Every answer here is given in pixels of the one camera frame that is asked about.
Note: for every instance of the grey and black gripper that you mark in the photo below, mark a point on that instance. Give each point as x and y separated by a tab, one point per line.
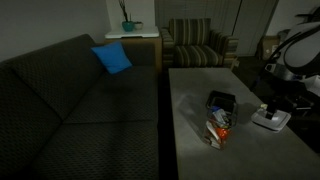
284	95

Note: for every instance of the white container lid with button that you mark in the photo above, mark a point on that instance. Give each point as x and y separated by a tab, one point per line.
276	123

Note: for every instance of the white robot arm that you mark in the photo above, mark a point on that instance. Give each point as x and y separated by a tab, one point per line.
294	67

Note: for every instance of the candle in glass jar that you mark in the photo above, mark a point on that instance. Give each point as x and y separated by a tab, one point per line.
263	106

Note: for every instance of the clear container with snacks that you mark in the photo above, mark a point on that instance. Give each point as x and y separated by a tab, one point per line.
221	117

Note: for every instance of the cardboard box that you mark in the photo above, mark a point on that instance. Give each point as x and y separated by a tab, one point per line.
267	45

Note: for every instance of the striped armchair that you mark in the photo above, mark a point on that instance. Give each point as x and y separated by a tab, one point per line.
191	43

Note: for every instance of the wooden side table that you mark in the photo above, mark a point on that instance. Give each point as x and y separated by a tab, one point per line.
139	47

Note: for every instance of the white tray on side table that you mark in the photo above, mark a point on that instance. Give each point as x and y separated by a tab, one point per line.
145	32

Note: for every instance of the small white pot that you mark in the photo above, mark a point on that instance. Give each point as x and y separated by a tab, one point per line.
138	25

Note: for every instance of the teal plant pot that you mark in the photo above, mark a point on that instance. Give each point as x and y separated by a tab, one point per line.
128	26

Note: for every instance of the blue cushion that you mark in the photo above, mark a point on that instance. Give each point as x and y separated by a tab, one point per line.
112	57

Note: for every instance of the dark grey sofa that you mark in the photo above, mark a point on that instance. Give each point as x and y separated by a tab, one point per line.
63	116

